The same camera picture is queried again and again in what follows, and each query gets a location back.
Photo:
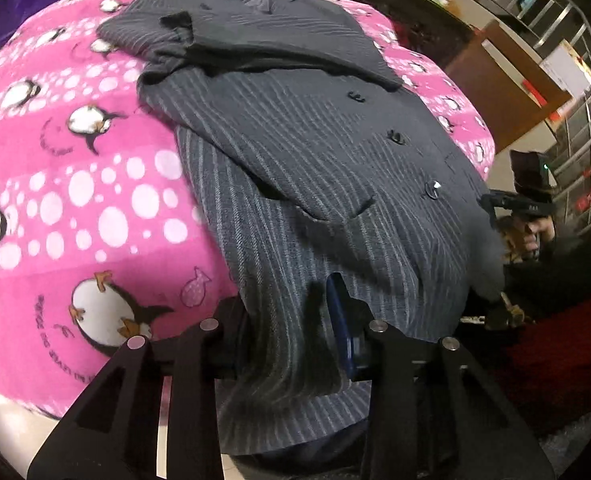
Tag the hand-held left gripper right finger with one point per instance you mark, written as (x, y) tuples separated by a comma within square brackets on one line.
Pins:
[(338, 320)]

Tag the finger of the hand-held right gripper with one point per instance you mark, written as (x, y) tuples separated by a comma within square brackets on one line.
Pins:
[(488, 205)]

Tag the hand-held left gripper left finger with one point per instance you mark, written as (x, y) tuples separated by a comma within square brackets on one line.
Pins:
[(225, 340)]

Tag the grey striped suit jacket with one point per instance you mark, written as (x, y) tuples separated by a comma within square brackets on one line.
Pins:
[(300, 170)]

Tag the person's right forearm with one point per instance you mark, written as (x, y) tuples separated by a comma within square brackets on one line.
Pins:
[(580, 260)]

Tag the bunch of keys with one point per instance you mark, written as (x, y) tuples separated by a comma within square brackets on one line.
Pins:
[(500, 315)]

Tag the white cardboard box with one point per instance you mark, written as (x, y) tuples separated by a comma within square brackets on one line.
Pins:
[(568, 67)]

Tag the person's red clothing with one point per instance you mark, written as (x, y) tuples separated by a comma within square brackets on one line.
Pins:
[(550, 360)]

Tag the dark red cloth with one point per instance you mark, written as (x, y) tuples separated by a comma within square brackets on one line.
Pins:
[(408, 37)]

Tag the metal rack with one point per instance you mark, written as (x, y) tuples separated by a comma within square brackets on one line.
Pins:
[(583, 14)]

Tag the dark carved wooden cabinet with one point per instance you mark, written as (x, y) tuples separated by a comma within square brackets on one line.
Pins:
[(415, 5)]

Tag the pink penguin print blanket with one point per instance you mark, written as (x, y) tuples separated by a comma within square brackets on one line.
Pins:
[(75, 185)]

